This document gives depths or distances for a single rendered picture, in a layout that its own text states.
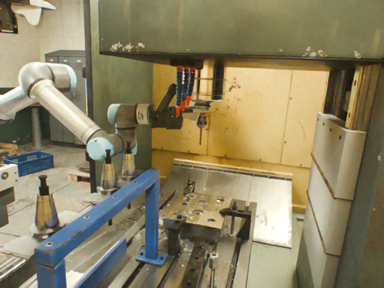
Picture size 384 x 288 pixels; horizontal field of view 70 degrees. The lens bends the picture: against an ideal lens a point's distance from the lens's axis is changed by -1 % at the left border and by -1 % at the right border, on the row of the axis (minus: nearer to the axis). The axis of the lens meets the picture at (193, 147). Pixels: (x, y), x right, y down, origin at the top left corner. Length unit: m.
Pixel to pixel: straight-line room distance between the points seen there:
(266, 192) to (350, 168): 1.23
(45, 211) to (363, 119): 0.74
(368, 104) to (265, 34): 0.31
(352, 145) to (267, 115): 1.27
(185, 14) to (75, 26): 6.05
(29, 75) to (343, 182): 1.03
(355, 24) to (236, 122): 1.44
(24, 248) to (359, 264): 0.70
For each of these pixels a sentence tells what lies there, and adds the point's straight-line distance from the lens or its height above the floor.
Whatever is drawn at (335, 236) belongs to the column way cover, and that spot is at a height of 1.13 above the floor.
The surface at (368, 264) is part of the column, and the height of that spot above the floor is 1.13.
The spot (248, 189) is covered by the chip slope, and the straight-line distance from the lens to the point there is 1.99.
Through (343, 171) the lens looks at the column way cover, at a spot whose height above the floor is 1.31.
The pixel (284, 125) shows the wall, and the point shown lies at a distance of 2.01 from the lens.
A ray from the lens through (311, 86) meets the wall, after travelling 2.00.
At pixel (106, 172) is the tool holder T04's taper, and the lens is 0.76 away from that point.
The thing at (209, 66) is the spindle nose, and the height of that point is 1.56.
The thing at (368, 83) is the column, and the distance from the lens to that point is 0.79.
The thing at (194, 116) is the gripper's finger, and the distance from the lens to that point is 0.98.
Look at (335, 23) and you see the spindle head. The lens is 0.67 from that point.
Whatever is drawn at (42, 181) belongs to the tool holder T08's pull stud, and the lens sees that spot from 0.59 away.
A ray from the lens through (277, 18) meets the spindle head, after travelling 0.67.
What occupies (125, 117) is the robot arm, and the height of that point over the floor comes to 1.37.
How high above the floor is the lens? 1.52
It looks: 14 degrees down
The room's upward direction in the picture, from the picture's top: 3 degrees clockwise
